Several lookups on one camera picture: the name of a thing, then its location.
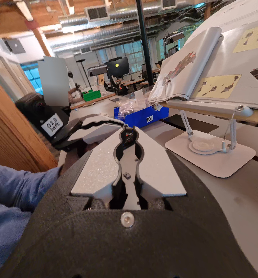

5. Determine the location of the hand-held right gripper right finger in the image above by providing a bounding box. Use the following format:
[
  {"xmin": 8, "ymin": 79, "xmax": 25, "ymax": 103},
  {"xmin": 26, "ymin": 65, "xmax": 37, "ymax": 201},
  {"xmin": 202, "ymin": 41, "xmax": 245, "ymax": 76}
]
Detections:
[{"xmin": 132, "ymin": 126, "xmax": 187, "ymax": 209}]

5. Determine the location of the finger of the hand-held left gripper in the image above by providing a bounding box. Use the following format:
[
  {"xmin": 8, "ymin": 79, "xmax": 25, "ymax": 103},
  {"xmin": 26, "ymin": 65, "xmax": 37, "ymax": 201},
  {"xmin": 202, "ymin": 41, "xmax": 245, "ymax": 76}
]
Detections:
[
  {"xmin": 67, "ymin": 124, "xmax": 122, "ymax": 145},
  {"xmin": 81, "ymin": 115, "xmax": 126, "ymax": 128}
]

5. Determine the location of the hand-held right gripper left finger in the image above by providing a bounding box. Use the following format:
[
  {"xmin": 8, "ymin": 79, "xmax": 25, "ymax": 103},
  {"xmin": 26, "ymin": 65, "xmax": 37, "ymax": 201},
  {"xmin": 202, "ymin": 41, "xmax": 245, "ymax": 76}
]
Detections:
[{"xmin": 70, "ymin": 127, "xmax": 127, "ymax": 209}]

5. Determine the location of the lego car chassis model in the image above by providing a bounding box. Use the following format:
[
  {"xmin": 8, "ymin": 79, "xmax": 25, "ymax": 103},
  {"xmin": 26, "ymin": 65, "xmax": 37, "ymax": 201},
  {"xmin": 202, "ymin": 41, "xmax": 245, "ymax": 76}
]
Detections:
[{"xmin": 122, "ymin": 128, "xmax": 135, "ymax": 150}]

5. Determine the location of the person's left forearm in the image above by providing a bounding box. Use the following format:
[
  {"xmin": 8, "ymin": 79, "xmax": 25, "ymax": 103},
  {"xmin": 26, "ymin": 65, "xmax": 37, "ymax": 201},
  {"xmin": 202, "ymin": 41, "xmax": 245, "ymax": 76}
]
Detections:
[{"xmin": 0, "ymin": 161, "xmax": 63, "ymax": 278}]

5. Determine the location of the lego instruction booklet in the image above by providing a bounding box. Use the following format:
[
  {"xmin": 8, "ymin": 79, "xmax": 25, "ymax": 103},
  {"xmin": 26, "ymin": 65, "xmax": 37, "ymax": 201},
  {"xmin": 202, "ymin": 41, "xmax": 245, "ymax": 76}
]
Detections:
[{"xmin": 148, "ymin": 0, "xmax": 258, "ymax": 110}]

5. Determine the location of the wooden-edged desk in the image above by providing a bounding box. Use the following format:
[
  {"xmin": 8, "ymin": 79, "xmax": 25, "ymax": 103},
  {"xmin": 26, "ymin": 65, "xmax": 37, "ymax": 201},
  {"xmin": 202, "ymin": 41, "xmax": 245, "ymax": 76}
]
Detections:
[{"xmin": 70, "ymin": 91, "xmax": 117, "ymax": 110}]

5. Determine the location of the green storage bin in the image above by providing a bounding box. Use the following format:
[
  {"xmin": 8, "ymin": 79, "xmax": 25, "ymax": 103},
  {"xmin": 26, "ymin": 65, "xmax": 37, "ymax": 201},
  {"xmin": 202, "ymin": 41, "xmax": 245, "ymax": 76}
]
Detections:
[{"xmin": 82, "ymin": 89, "xmax": 103, "ymax": 102}]

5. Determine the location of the pile of clear plastic bags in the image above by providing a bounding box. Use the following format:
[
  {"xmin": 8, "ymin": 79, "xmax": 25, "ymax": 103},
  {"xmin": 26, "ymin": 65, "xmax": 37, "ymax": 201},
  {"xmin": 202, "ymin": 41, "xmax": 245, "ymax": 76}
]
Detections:
[{"xmin": 118, "ymin": 91, "xmax": 154, "ymax": 119}]

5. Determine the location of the blue bin with square tag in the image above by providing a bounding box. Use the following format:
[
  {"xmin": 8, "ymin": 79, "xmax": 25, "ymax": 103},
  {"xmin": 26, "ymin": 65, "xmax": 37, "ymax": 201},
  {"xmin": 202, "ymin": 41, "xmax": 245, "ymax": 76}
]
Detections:
[{"xmin": 113, "ymin": 105, "xmax": 170, "ymax": 129}]

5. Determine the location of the overhead desk lamp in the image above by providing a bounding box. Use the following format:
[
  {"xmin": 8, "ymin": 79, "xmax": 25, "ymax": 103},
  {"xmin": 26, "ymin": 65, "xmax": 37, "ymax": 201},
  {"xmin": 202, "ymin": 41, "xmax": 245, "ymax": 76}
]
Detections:
[{"xmin": 87, "ymin": 65, "xmax": 109, "ymax": 85}]

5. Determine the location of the wooden pillar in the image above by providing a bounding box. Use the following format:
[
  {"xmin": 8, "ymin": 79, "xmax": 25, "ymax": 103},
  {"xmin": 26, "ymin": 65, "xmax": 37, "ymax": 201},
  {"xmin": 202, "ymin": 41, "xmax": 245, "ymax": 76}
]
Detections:
[{"xmin": 0, "ymin": 71, "xmax": 58, "ymax": 173}]

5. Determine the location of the black television screen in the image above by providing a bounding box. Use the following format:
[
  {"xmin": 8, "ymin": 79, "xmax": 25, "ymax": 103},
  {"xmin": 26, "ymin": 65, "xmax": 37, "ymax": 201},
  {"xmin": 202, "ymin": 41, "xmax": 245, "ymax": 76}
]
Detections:
[{"xmin": 104, "ymin": 56, "xmax": 130, "ymax": 77}]

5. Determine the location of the black floor lamp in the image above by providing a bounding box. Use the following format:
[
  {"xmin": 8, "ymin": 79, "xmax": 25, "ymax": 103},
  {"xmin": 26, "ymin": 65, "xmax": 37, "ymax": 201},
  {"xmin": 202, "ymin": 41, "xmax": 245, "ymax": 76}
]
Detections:
[{"xmin": 75, "ymin": 59, "xmax": 93, "ymax": 93}]

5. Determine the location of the black column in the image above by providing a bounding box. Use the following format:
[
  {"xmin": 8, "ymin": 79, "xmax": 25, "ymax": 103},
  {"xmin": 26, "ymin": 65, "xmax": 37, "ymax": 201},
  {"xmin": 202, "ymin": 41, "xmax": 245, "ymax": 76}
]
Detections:
[{"xmin": 136, "ymin": 0, "xmax": 154, "ymax": 86}]

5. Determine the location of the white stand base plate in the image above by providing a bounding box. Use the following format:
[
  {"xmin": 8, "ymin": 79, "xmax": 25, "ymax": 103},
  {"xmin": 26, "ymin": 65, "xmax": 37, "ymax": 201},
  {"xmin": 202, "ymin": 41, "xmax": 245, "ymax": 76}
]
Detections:
[{"xmin": 159, "ymin": 100, "xmax": 258, "ymax": 178}]

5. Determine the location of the black wall speaker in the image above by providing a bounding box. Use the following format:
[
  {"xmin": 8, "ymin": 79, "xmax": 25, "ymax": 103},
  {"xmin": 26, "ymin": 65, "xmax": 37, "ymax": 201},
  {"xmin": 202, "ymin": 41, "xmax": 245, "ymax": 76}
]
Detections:
[{"xmin": 6, "ymin": 37, "xmax": 26, "ymax": 55}]

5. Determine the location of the silver ventilation duct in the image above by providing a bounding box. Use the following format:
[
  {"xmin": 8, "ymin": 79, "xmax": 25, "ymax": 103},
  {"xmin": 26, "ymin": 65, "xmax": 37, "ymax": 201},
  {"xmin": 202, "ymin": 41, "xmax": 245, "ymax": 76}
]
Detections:
[{"xmin": 47, "ymin": 3, "xmax": 210, "ymax": 49}]

